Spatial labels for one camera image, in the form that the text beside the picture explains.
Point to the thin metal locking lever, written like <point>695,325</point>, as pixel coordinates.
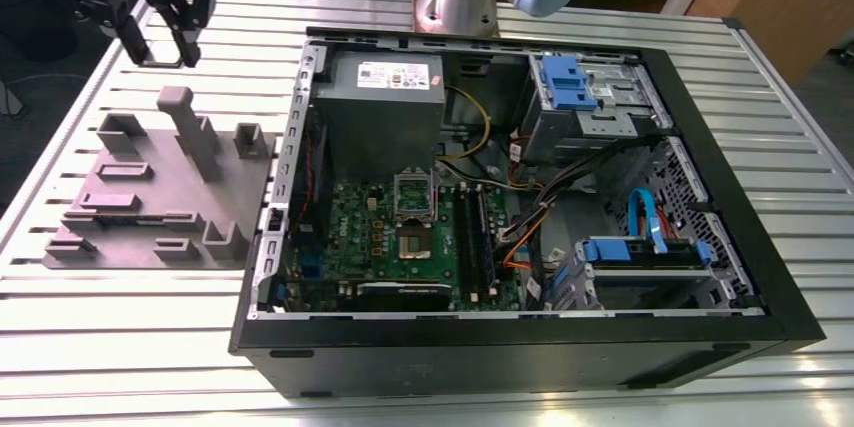
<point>438,207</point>

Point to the metal disk bay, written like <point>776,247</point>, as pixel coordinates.
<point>654,273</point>

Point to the blue plastic drive latch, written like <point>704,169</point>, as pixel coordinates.
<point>570,82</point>

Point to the black RAM slot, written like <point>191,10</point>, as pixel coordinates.
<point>472,242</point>
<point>480,242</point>
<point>465,242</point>

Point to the metal drive cage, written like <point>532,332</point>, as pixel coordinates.
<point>614,127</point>

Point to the black PC case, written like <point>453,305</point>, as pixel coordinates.
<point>468,347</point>

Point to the grey parts rack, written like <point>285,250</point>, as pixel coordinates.
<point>201,227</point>

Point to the grey power supply unit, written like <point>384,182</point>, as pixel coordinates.
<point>374,122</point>

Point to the blue VGA port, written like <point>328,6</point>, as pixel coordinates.
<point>280,294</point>

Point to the green motherboard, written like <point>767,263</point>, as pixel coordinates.
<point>361,247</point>

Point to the RAM stick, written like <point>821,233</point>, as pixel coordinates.
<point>488,242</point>
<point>134,221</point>

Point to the black graphics card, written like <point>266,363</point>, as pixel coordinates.
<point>401,294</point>

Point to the CPU socket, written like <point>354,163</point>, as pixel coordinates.
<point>417,244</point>

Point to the hard disk in blue carrier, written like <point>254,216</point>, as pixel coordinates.
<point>610,249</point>

